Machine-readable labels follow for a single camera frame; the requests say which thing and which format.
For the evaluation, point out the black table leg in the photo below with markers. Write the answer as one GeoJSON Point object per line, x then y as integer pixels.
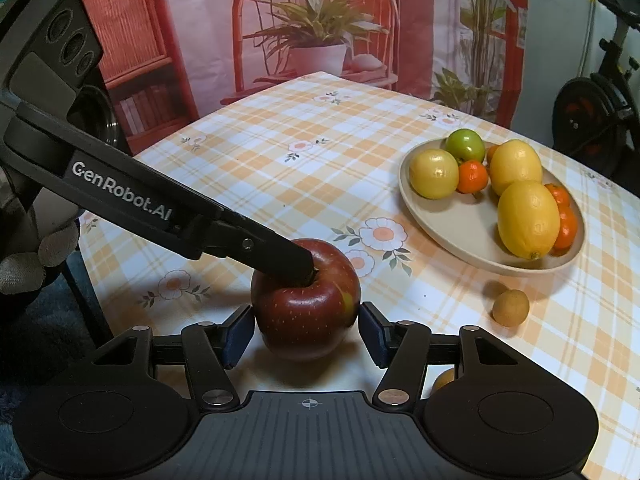
{"type": "Point", "coordinates": [90, 305]}

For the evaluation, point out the yellow lemon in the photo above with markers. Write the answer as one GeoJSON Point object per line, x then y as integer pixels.
{"type": "Point", "coordinates": [517, 165]}
{"type": "Point", "coordinates": [527, 220]}

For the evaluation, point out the printed pink backdrop cloth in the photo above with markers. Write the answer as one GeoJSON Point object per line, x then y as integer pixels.
{"type": "Point", "coordinates": [200, 35]}

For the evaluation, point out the checked floral tablecloth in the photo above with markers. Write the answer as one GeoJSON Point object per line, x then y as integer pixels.
{"type": "Point", "coordinates": [300, 185]}

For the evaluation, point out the yellow-green round citrus fruit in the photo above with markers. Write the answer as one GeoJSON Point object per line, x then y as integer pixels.
{"type": "Point", "coordinates": [434, 175]}

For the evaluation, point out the green apple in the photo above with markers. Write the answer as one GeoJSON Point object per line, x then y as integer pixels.
{"type": "Point", "coordinates": [465, 144]}

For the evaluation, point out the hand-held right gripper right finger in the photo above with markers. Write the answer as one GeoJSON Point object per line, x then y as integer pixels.
{"type": "Point", "coordinates": [372, 335]}

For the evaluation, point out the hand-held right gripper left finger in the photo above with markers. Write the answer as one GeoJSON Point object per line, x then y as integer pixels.
{"type": "Point", "coordinates": [239, 337]}

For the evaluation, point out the person's left hand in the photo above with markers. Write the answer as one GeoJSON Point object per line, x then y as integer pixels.
{"type": "Point", "coordinates": [55, 247]}

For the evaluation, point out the small orange tangerine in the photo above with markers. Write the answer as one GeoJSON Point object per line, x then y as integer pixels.
{"type": "Point", "coordinates": [559, 194]}
{"type": "Point", "coordinates": [493, 154]}
{"type": "Point", "coordinates": [568, 227]}
{"type": "Point", "coordinates": [444, 381]}
{"type": "Point", "coordinates": [472, 177]}

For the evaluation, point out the red apple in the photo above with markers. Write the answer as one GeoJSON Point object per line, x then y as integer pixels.
{"type": "Point", "coordinates": [300, 320]}

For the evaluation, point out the blue-grey carpet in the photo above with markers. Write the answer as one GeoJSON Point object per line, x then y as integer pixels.
{"type": "Point", "coordinates": [30, 340]}

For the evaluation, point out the beige round plate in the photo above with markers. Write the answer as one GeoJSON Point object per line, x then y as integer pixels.
{"type": "Point", "coordinates": [460, 232]}

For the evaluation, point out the metal pole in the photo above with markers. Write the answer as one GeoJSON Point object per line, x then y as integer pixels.
{"type": "Point", "coordinates": [589, 35]}

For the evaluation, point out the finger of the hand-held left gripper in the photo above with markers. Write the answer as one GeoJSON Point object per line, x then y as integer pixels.
{"type": "Point", "coordinates": [270, 252]}

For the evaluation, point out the black exercise bike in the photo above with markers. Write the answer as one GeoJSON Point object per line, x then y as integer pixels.
{"type": "Point", "coordinates": [585, 110]}

